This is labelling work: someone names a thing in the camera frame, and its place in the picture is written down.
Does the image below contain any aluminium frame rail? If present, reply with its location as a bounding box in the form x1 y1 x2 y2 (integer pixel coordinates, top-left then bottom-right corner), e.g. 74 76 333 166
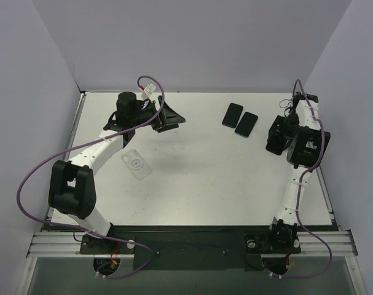
26 231 358 258

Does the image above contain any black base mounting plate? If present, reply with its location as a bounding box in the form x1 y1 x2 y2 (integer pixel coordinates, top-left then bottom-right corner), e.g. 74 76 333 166
80 226 300 274

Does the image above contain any black phone clear case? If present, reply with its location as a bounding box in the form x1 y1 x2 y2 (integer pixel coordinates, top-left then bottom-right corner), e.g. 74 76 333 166
235 112 259 138

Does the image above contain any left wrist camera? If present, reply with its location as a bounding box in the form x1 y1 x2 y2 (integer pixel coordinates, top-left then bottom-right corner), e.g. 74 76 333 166
140 83 156 100

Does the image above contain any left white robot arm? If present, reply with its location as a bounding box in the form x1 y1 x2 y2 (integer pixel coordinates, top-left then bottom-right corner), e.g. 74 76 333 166
49 92 186 253

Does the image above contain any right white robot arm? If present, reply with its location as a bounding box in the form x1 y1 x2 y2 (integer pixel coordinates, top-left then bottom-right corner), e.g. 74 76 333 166
264 92 331 253

